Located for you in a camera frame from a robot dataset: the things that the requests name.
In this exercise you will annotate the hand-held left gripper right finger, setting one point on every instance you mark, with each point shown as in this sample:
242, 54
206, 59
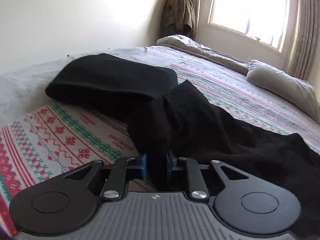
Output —
169, 165

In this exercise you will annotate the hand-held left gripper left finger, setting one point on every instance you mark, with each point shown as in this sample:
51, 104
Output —
144, 166

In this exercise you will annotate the printed patterned blanket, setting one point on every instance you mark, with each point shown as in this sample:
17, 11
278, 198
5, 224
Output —
62, 135

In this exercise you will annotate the beige crumpled duvet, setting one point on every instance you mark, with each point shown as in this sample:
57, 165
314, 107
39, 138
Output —
187, 43

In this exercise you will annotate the grey pillow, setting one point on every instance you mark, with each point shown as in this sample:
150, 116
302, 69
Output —
280, 85

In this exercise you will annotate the olive hanging jacket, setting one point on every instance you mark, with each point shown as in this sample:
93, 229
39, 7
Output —
178, 12

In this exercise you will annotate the window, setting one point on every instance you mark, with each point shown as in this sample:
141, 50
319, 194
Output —
250, 5

